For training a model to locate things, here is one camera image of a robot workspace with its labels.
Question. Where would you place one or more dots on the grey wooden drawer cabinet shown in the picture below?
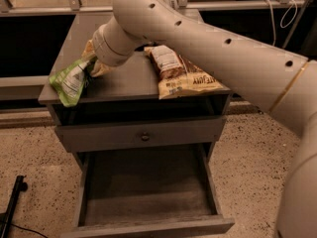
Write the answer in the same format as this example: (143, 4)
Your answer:
(129, 93)

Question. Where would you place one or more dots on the closed grey middle drawer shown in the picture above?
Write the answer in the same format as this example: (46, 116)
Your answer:
(114, 136)

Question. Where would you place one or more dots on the black metal leg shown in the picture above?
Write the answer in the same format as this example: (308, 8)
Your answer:
(6, 217)

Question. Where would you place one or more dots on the padded gripper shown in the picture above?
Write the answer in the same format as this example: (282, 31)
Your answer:
(101, 52)

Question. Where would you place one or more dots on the brown and yellow chip bag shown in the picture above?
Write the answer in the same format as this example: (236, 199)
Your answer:
(178, 76)

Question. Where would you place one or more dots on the round drawer knob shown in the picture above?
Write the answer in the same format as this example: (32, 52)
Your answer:
(145, 137)

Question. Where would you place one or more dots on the green rice chip bag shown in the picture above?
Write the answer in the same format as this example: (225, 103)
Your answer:
(70, 81)

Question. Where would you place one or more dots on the open grey bottom drawer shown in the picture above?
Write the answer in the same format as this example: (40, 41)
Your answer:
(160, 192)

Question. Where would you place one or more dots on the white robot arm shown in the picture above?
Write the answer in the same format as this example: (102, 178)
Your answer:
(280, 83)

